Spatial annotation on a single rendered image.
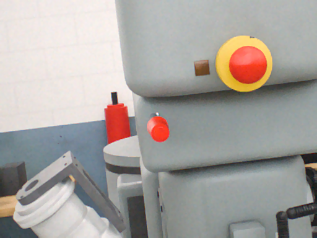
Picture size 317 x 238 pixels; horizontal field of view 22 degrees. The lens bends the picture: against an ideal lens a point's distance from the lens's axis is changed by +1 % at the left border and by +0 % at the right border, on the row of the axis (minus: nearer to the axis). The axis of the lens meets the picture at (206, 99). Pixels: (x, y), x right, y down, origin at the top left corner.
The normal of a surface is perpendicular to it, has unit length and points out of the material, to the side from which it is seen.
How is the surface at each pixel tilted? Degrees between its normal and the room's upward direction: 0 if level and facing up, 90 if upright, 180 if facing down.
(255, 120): 90
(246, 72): 94
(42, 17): 90
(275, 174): 83
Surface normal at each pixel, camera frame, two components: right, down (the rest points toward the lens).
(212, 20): 0.11, 0.10
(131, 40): -0.69, 0.15
